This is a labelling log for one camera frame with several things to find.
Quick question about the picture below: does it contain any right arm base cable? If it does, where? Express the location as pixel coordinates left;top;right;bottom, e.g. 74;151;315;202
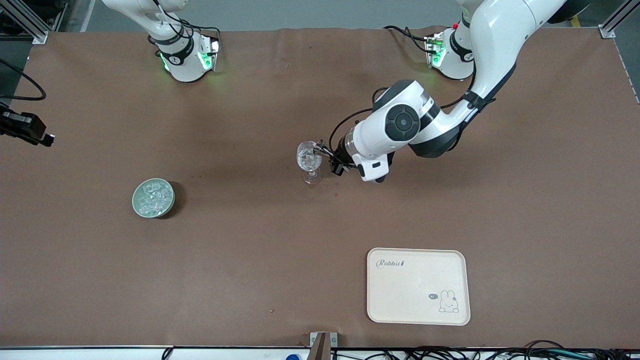
177;20;222;46

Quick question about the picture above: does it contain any pile of clear ice cubes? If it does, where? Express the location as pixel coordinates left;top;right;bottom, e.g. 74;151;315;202
138;182;172;215

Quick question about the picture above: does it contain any aluminium frame profile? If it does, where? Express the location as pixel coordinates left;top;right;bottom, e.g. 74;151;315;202
0;0;49;45
598;0;632;40

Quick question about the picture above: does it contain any brown table mat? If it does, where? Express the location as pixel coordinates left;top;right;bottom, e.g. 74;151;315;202
0;25;640;349

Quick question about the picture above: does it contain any left arm base cable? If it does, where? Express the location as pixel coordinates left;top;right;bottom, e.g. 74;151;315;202
384;25;432;54

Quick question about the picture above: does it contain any black cable bundle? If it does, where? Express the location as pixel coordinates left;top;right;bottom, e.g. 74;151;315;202
330;340;640;360

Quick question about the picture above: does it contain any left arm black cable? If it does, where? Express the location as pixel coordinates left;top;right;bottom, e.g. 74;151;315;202
327;86;498;151

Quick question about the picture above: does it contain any cream rabbit print tray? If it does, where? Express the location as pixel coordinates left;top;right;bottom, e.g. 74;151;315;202
366;247;472;327

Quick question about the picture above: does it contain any grey metal mount bracket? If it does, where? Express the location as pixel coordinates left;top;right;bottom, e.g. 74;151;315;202
309;331;339;349

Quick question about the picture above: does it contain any clear stemmed wine glass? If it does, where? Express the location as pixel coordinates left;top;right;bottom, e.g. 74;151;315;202
296;141;324;185

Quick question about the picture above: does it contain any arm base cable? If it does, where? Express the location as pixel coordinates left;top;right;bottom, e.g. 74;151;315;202
384;25;432;54
177;20;222;46

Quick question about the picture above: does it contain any pale green round bowl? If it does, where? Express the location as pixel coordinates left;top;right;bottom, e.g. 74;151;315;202
132;178;176;219

